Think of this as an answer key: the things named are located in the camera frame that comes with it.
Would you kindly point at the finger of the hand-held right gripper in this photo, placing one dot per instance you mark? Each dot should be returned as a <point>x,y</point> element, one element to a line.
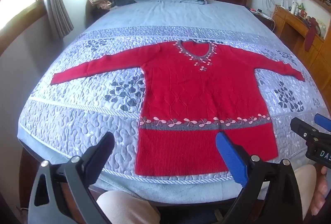
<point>302,128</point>
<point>323,123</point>

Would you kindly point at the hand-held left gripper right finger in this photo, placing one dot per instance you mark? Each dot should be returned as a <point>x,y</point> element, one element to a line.
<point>230,156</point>

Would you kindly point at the wooden desk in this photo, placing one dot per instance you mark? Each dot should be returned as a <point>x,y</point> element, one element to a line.
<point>292,30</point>

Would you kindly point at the person's right hand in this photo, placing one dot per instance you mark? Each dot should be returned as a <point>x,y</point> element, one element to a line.
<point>322,195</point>

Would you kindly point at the light blue patterned quilt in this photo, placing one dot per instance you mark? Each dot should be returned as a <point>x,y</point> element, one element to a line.
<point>90,110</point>

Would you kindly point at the dark red hanging cloth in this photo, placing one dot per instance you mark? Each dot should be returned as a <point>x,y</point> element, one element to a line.
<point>311,32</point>

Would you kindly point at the red knitted sweater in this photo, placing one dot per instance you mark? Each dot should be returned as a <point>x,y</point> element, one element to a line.
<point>181,84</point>

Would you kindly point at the person's left leg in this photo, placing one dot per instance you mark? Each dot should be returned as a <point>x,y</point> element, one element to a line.
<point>126,208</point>

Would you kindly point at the person's leg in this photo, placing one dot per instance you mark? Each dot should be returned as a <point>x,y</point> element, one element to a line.
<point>305,185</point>
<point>126,208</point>

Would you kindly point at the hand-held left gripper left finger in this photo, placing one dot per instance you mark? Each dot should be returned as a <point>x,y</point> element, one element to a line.
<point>99,151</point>

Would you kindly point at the person's right leg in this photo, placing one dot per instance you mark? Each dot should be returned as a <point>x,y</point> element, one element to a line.
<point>305,185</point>

